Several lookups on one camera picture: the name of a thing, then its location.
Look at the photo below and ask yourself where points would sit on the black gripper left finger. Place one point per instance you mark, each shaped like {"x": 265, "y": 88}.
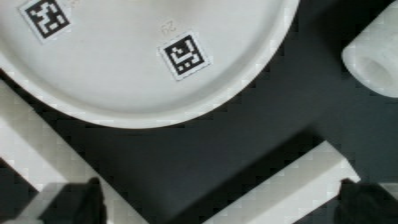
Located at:
{"x": 77, "y": 207}

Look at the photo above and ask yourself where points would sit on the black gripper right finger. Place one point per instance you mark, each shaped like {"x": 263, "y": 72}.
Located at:
{"x": 368, "y": 203}

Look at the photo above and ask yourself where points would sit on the white round table top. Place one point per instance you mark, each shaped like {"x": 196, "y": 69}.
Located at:
{"x": 135, "y": 63}

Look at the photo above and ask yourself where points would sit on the white cylindrical table leg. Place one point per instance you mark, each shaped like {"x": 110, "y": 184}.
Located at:
{"x": 370, "y": 54}

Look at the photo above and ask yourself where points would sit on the white fence rail frame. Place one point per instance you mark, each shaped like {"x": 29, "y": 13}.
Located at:
{"x": 283, "y": 199}

